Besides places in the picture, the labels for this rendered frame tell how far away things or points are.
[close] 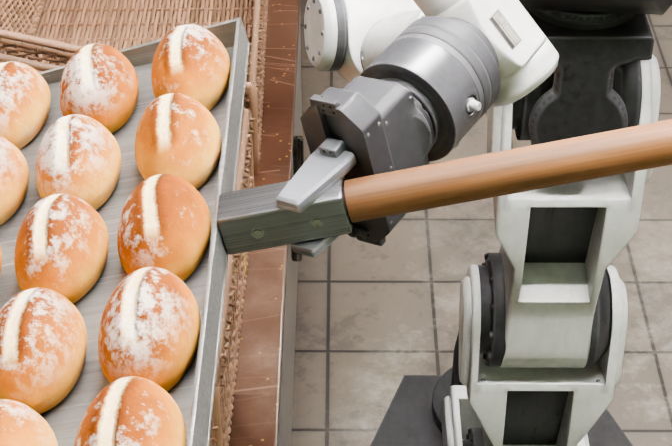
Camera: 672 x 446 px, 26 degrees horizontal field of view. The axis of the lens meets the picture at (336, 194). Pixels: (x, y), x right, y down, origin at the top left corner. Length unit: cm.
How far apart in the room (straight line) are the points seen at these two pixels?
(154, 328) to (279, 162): 126
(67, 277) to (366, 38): 44
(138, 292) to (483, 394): 97
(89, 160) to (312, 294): 174
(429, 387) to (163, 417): 154
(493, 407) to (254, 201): 90
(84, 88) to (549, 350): 80
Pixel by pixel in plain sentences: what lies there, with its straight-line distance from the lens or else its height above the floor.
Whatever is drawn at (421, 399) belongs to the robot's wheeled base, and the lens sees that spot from 236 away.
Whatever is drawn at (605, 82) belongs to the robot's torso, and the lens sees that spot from 151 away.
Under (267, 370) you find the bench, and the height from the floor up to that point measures 58.
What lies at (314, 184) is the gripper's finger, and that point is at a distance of 99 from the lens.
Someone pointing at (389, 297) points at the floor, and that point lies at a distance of 281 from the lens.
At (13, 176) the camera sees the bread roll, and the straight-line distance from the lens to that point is 114.
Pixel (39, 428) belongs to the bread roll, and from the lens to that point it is 90.
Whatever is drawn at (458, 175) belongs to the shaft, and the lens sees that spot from 99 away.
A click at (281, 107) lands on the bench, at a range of 228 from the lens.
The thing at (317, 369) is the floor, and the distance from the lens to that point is 266.
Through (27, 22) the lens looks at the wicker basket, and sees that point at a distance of 251.
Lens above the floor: 182
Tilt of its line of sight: 36 degrees down
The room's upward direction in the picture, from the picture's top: straight up
